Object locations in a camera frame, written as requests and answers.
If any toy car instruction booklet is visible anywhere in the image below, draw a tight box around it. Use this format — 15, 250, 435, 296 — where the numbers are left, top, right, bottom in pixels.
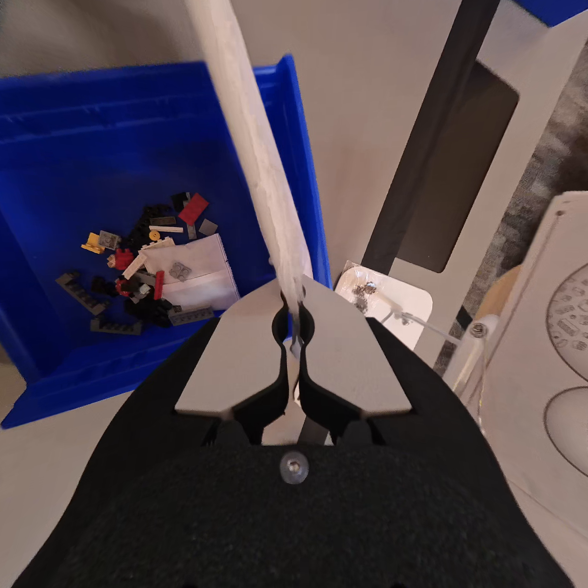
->
475, 190, 588, 588

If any white brick-print paper bag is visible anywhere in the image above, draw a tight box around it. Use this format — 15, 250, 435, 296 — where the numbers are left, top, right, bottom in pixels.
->
184, 0, 314, 359

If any pile of toy bricks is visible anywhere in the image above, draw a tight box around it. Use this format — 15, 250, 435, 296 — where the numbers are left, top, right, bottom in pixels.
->
55, 192, 239, 336

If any long blue storage bin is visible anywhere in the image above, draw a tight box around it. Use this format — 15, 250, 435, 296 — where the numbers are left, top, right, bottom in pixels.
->
514, 0, 588, 27

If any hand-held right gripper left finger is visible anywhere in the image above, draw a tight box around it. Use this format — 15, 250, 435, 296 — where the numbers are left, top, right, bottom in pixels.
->
175, 279, 290, 444

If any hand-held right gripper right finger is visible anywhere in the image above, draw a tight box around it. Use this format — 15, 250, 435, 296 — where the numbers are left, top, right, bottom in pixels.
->
299, 275, 413, 444

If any short blue storage bin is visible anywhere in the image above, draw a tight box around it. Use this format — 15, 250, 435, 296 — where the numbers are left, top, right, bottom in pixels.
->
0, 54, 332, 430

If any small clear plastic parts bag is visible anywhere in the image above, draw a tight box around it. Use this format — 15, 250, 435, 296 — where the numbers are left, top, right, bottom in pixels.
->
342, 261, 391, 318

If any black desk mat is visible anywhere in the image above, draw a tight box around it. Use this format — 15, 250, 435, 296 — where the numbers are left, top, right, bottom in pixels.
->
360, 0, 520, 274

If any white book stand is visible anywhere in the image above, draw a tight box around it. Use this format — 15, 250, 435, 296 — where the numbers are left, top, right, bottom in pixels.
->
334, 259, 524, 442

